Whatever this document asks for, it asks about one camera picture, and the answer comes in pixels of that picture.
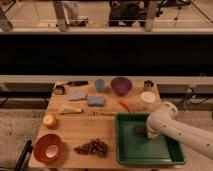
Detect black eraser block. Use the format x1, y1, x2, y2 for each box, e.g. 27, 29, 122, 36
133, 126, 147, 135

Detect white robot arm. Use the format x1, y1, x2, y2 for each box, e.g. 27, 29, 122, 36
146, 101, 213, 160

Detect green plastic tray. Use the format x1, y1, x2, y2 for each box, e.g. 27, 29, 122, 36
115, 113, 186, 166

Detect white round container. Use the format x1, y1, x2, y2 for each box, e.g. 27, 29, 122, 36
140, 91, 156, 108

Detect orange carrot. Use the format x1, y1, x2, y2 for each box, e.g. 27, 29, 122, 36
119, 99, 132, 112

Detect small metal cup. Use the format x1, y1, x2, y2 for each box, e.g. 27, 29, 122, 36
144, 80, 154, 91

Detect bunch of dark grapes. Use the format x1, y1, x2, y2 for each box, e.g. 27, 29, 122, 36
74, 139, 108, 157

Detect purple bowl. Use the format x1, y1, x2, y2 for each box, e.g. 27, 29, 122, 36
111, 77, 132, 96

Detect blue-grey cup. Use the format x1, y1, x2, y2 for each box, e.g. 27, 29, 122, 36
94, 79, 105, 93

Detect grey-blue folded cloth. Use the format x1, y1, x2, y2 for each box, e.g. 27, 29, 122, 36
68, 90, 87, 101

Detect yellow banana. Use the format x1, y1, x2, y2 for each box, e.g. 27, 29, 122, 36
58, 105, 84, 115

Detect small white cup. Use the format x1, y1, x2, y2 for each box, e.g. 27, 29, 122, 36
45, 145, 58, 158

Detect orange apple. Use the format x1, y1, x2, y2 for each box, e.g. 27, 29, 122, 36
43, 114, 58, 129

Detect black peeler tool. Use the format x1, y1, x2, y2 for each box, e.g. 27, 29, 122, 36
53, 81, 89, 95

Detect orange bowl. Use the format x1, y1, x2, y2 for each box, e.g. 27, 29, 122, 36
33, 134, 63, 164

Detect person in background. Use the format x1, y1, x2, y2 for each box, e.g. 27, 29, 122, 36
108, 0, 148, 27

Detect black chair part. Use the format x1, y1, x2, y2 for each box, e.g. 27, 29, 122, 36
14, 140, 33, 171

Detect black cables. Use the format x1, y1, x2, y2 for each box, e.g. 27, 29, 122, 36
179, 73, 209, 111

